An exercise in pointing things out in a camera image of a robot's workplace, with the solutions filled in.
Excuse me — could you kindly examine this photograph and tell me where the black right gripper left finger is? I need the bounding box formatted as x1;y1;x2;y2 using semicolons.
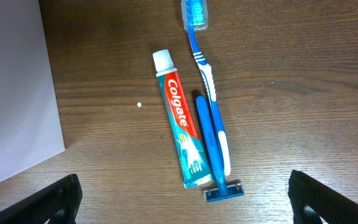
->
0;174;83;224

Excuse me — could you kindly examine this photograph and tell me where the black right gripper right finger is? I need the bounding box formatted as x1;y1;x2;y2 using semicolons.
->
288;170;358;223

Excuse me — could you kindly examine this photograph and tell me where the white cardboard box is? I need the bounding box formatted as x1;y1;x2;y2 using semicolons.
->
0;1;65;182

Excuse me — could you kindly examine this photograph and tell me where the blue disposable razor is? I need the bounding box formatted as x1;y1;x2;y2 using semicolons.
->
195;95;244;202

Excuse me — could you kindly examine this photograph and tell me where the Colgate toothpaste tube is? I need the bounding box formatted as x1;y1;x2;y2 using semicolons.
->
152;49;214;188

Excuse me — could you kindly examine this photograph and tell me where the blue white toothbrush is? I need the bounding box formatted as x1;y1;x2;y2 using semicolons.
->
181;0;231;176

